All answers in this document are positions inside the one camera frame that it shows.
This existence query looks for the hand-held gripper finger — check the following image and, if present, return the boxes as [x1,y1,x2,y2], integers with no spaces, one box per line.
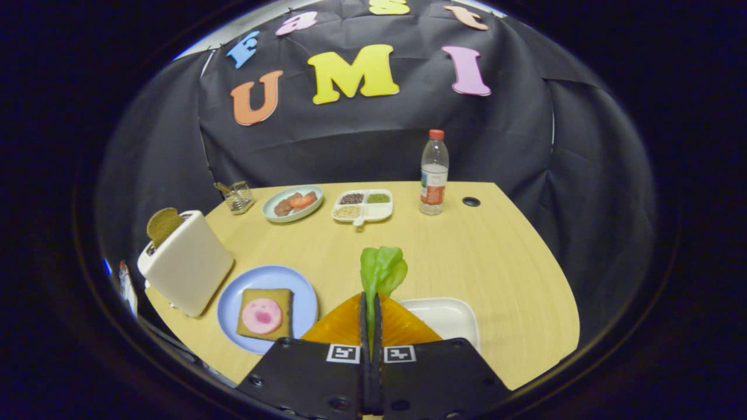
[236,292,372,420]
[373,293,511,420]

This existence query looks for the green lettuce leaf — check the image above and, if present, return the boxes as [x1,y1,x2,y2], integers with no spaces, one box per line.
[359,246,409,356]

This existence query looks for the round-topped brown toast slice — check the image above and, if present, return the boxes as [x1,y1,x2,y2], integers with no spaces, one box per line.
[146,207,184,249]

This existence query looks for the white square plate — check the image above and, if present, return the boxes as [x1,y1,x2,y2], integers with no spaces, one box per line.
[399,297,481,352]

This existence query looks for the square brown bread slice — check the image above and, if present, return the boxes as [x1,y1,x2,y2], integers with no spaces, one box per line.
[236,288,294,342]

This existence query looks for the pink ham slice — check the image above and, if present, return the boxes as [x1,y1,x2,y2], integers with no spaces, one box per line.
[241,298,284,335]

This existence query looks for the blue round plate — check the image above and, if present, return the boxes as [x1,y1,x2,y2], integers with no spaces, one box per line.
[217,265,319,355]

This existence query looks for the white divided tray of grains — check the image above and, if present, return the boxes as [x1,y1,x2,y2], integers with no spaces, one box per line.
[331,188,394,228]

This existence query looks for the pale green round plate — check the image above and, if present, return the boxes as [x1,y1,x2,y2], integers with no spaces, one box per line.
[262,185,324,224]

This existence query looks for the white toaster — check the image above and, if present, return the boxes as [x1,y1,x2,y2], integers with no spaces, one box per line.
[137,210,235,318]

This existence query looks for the clear bottle with red cap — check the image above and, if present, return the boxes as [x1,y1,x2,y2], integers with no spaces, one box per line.
[420,129,450,216]

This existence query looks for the white and red object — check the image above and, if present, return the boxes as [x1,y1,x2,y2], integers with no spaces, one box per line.
[117,260,139,319]

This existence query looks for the small wire basket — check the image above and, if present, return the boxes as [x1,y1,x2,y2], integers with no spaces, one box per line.
[214,180,256,215]

